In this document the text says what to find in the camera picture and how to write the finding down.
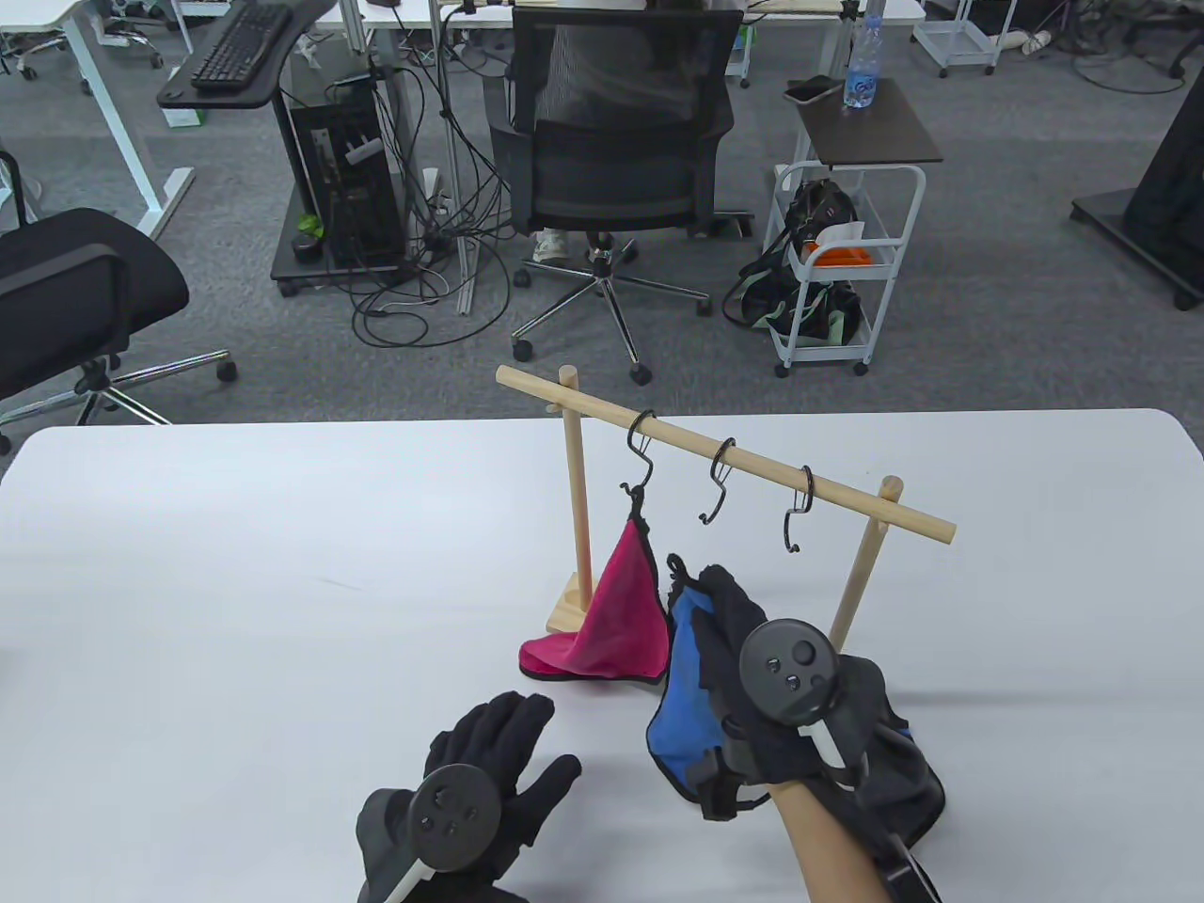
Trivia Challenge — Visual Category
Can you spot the person's left hand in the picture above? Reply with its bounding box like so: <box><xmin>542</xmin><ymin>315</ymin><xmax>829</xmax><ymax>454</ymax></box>
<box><xmin>426</xmin><ymin>691</ymin><xmax>584</xmax><ymax>903</ymax></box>

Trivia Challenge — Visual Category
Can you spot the person's right hand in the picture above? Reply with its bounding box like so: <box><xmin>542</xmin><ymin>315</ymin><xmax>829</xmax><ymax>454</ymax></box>
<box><xmin>694</xmin><ymin>564</ymin><xmax>849</xmax><ymax>819</ymax></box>

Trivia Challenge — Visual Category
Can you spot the black round hand controller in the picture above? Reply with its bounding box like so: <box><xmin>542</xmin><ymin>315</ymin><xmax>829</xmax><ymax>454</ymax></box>
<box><xmin>356</xmin><ymin>764</ymin><xmax>505</xmax><ymax>903</ymax></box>
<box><xmin>739</xmin><ymin>618</ymin><xmax>899</xmax><ymax>791</ymax></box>

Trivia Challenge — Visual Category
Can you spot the grey hand towel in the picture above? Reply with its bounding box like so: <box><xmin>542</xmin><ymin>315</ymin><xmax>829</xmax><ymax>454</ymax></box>
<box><xmin>851</xmin><ymin>691</ymin><xmax>946</xmax><ymax>852</ymax></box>

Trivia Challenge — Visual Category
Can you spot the pink hand towel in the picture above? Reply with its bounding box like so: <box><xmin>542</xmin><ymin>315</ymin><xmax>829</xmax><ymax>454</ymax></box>
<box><xmin>519</xmin><ymin>489</ymin><xmax>673</xmax><ymax>692</ymax></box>

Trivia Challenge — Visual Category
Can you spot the black metal s-hook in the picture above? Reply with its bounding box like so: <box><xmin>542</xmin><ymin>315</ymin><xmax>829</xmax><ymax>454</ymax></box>
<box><xmin>699</xmin><ymin>438</ymin><xmax>737</xmax><ymax>526</ymax></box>
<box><xmin>624</xmin><ymin>410</ymin><xmax>657</xmax><ymax>499</ymax></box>
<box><xmin>784</xmin><ymin>466</ymin><xmax>814</xmax><ymax>554</ymax></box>

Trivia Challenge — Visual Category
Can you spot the person's right forearm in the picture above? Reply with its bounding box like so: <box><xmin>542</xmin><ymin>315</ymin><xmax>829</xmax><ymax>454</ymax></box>
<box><xmin>769</xmin><ymin>779</ymin><xmax>896</xmax><ymax>903</ymax></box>

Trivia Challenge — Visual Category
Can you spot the wooden towel rack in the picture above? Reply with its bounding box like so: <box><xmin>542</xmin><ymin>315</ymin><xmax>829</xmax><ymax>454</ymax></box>
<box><xmin>496</xmin><ymin>365</ymin><xmax>958</xmax><ymax>655</ymax></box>

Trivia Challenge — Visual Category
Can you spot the black green bag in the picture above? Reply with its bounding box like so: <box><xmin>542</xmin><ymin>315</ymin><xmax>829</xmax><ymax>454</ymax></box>
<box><xmin>722</xmin><ymin>249</ymin><xmax>864</xmax><ymax>344</ymax></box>

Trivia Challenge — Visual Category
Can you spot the white rolling cart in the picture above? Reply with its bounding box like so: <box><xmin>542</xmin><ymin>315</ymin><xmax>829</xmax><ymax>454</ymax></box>
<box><xmin>764</xmin><ymin>162</ymin><xmax>927</xmax><ymax>379</ymax></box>

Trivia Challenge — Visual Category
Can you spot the black computer tower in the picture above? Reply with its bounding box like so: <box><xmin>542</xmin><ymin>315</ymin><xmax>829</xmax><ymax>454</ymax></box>
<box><xmin>271</xmin><ymin>66</ymin><xmax>420</xmax><ymax>298</ymax></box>
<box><xmin>287</xmin><ymin>89</ymin><xmax>407</xmax><ymax>269</ymax></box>

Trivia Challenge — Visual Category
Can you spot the black handbag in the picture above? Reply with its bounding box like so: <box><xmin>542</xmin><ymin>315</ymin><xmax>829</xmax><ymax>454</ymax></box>
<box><xmin>785</xmin><ymin>179</ymin><xmax>862</xmax><ymax>260</ymax></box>

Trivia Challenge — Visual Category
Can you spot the black mesh office chair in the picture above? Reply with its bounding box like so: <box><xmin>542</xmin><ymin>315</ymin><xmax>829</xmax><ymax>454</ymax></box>
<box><xmin>483</xmin><ymin>8</ymin><xmax>737</xmax><ymax>387</ymax></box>

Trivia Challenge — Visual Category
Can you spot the black padded office chair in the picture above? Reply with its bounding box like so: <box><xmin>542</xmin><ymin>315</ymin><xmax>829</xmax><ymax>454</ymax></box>
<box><xmin>0</xmin><ymin>207</ymin><xmax>238</xmax><ymax>454</ymax></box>

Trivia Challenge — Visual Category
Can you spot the dark brown side table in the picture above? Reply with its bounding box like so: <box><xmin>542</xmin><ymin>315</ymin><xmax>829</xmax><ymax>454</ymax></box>
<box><xmin>795</xmin><ymin>77</ymin><xmax>943</xmax><ymax>170</ymax></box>

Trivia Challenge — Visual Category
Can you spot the clear water bottle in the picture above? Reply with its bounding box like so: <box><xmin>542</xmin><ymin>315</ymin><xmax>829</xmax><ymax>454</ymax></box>
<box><xmin>843</xmin><ymin>14</ymin><xmax>885</xmax><ymax>109</ymax></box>

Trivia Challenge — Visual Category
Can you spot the black stand base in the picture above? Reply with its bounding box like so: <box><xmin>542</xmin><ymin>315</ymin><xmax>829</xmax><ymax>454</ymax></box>
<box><xmin>1070</xmin><ymin>89</ymin><xmax>1204</xmax><ymax>311</ymax></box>

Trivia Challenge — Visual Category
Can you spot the black curved desk top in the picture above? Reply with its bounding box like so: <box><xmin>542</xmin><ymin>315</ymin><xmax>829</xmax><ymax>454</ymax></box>
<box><xmin>156</xmin><ymin>0</ymin><xmax>340</xmax><ymax>110</ymax></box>

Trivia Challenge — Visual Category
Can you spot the white desk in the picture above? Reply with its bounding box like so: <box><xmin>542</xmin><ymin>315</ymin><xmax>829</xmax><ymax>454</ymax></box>
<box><xmin>362</xmin><ymin>0</ymin><xmax>927</xmax><ymax>316</ymax></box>
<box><xmin>0</xmin><ymin>0</ymin><xmax>197</xmax><ymax>241</ymax></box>

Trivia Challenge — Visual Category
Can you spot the black keyboard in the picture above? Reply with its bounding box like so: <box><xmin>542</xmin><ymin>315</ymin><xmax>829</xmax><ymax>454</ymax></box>
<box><xmin>191</xmin><ymin>3</ymin><xmax>293</xmax><ymax>92</ymax></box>

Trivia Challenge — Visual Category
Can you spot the tangle of black cables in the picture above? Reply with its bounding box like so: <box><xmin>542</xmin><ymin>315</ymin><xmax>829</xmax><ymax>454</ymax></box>
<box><xmin>325</xmin><ymin>0</ymin><xmax>514</xmax><ymax>349</ymax></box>

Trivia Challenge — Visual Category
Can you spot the white wire cart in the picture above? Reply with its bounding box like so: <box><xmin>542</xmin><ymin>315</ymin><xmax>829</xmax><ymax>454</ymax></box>
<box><xmin>911</xmin><ymin>0</ymin><xmax>1000</xmax><ymax>78</ymax></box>

